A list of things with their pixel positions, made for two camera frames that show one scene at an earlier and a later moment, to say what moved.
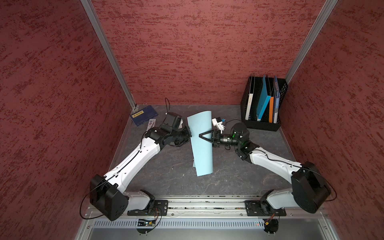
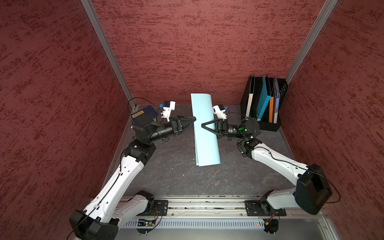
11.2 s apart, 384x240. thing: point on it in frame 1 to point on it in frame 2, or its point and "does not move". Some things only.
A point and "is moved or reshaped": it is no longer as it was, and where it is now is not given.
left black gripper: x=188 y=135 to x=176 y=124
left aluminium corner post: x=90 y=9 does not move
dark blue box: x=144 y=115 does not move
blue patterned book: x=276 y=100 does not move
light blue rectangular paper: x=202 y=150 is moved or reshaped
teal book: x=263 y=100 does not move
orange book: x=271 y=109 does not move
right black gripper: x=216 y=134 to x=222 y=127
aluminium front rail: x=183 y=212 does not move
